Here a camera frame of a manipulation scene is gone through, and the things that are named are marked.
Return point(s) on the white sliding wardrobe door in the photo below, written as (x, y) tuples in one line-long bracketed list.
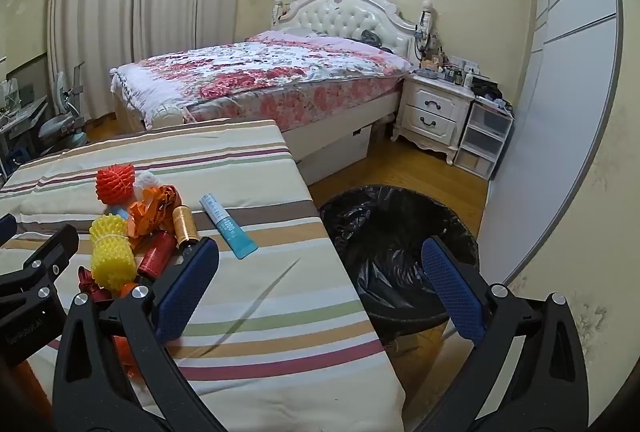
[(550, 112)]

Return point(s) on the black cloth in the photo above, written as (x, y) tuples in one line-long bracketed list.
[(487, 90)]

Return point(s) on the trash bin with black bag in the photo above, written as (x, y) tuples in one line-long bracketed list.
[(390, 232)]

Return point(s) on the group of small bottles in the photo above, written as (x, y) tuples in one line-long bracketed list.
[(450, 72)]

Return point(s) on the orange foam fruit net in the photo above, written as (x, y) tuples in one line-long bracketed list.
[(114, 184)]

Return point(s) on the dark cloth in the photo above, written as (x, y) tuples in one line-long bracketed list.
[(371, 36)]

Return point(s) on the cluttered desk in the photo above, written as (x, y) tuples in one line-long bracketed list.
[(20, 117)]

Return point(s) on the white under-bed storage box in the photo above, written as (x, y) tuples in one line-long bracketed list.
[(345, 147)]

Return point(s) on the clear plastic drawer unit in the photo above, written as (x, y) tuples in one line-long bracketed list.
[(485, 137)]

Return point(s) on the grey desk chair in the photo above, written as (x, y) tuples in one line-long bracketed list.
[(62, 122)]

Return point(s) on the white foam fruit net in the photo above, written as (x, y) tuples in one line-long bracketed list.
[(146, 181)]

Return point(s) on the striped table cloth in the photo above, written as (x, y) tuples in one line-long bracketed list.
[(250, 312)]

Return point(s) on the orange plastic wrapper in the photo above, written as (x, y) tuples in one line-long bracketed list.
[(152, 212), (125, 357)]

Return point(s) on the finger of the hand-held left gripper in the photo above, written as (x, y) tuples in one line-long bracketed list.
[(55, 247), (6, 227)]

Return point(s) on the pink floral blanket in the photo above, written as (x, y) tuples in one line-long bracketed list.
[(260, 67)]

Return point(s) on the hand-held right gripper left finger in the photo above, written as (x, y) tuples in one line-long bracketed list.
[(185, 292)]

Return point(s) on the white two-drawer nightstand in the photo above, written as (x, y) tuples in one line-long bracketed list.
[(430, 112)]

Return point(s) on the white wall socket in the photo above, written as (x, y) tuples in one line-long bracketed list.
[(465, 62)]

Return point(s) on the light blue tube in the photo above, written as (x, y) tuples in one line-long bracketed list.
[(116, 211)]

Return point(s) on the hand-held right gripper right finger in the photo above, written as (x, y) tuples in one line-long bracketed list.
[(452, 292)]

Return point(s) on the white bed frame tufted headboard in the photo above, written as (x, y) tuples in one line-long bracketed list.
[(340, 15)]

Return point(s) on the red cylindrical can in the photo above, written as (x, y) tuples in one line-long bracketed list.
[(155, 257)]

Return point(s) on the teal toothpaste tube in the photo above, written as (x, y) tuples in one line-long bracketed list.
[(227, 227)]

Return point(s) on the yellow foam fruit net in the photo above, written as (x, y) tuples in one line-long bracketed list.
[(112, 252)]

